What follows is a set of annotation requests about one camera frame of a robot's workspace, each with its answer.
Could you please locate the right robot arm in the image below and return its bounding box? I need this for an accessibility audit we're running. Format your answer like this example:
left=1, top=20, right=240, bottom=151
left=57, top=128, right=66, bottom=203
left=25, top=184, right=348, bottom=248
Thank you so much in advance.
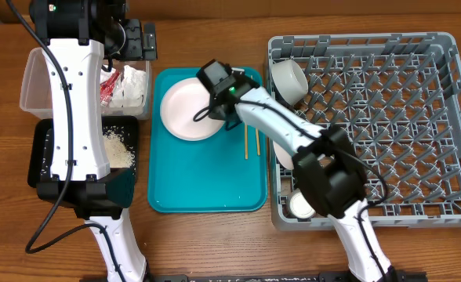
left=193, top=60, right=397, bottom=281

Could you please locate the teal serving tray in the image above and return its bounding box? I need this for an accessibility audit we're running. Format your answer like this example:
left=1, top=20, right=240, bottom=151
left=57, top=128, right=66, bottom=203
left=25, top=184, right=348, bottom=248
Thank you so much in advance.
left=147, top=67, right=268, bottom=213

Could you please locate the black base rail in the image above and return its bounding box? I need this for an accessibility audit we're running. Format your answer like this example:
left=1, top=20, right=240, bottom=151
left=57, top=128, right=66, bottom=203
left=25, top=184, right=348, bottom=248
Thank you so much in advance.
left=79, top=270, right=428, bottom=282

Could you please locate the white napkin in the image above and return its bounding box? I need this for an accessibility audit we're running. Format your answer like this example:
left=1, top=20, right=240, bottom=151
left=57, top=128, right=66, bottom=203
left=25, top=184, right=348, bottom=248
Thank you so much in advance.
left=100, top=64, right=148, bottom=108

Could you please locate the uncooked rice pile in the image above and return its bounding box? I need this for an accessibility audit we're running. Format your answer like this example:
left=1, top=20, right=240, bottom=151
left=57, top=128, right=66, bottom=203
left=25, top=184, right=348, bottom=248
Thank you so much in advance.
left=40, top=125, right=136, bottom=178

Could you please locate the white cup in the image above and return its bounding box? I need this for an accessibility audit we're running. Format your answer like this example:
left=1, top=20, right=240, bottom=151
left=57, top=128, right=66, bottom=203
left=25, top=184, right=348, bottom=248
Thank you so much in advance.
left=286, top=189, right=316, bottom=219

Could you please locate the grey dishwasher rack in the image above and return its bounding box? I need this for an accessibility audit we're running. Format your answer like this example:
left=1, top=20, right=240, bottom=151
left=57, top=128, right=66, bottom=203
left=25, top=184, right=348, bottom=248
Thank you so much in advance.
left=267, top=32, right=461, bottom=228

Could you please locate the small white plate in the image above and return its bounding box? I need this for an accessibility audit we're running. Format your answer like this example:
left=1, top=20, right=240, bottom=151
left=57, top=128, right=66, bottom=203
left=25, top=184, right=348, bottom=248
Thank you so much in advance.
left=273, top=142, right=294, bottom=170

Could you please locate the cardboard backdrop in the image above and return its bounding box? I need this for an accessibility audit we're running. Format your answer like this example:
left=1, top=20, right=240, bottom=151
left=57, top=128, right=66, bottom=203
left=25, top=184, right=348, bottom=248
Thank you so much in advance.
left=0, top=0, right=461, bottom=25

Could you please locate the large white plate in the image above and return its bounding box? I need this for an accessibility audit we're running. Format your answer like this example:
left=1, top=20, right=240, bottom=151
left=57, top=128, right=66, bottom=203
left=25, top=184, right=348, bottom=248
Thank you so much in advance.
left=160, top=78, right=223, bottom=141

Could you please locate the clear plastic waste bin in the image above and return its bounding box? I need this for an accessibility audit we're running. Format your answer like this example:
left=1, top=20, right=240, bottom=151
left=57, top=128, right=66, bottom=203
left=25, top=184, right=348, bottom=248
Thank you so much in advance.
left=20, top=48, right=151, bottom=119

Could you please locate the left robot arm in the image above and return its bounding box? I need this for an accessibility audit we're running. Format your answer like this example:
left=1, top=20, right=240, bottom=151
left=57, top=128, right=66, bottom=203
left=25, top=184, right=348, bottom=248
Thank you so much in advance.
left=29, top=0, right=151, bottom=281

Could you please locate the black rectangular tray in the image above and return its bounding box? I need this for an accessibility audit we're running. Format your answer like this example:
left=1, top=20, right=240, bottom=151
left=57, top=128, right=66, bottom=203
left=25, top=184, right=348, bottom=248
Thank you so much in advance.
left=27, top=116, right=140, bottom=188

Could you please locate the red snack wrapper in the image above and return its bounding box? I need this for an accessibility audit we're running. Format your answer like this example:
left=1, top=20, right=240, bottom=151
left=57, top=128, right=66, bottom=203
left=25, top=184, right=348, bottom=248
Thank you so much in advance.
left=100, top=70, right=121, bottom=107

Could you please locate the grey bowl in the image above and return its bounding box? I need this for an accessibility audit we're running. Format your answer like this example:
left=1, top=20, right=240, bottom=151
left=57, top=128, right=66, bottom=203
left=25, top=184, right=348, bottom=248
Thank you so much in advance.
left=270, top=60, right=309, bottom=106

